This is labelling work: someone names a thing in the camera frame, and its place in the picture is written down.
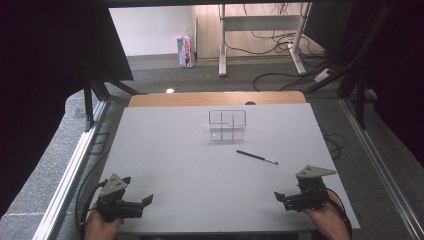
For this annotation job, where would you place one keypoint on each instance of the person's right hand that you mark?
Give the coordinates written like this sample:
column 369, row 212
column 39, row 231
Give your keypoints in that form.
column 328, row 223

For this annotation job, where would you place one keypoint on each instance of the black metal stand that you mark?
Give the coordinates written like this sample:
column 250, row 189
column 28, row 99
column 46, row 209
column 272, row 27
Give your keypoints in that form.
column 360, row 100
column 88, row 103

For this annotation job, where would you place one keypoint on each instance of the aluminium rail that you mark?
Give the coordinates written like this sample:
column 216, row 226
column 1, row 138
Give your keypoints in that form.
column 383, row 166
column 71, row 173

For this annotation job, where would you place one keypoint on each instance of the white desk frame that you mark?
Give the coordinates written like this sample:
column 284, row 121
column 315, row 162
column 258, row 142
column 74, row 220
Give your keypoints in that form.
column 256, row 23

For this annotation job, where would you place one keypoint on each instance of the white power strip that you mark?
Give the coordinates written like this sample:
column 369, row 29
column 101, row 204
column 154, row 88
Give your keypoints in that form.
column 322, row 75

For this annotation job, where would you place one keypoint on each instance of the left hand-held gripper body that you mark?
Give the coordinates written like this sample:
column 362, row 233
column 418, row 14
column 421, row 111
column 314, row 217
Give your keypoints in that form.
column 113, row 186

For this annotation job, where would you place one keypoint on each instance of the clear acrylic organizer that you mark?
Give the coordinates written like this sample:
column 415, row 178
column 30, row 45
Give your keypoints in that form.
column 216, row 135

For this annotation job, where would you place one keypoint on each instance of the black curtain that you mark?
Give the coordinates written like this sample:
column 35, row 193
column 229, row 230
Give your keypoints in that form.
column 396, row 83
column 43, row 83

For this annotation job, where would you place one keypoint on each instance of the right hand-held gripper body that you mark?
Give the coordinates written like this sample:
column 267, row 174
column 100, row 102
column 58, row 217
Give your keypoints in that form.
column 310, row 196

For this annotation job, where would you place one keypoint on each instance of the white board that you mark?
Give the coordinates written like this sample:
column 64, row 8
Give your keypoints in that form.
column 186, row 173

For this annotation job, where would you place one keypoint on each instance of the black pen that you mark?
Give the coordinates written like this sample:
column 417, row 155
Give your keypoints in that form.
column 255, row 156

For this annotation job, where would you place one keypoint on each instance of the person's left hand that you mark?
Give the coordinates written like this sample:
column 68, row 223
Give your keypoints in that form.
column 100, row 230

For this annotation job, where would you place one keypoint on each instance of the colourful carton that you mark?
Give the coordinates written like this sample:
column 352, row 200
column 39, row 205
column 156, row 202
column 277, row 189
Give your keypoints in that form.
column 185, row 51

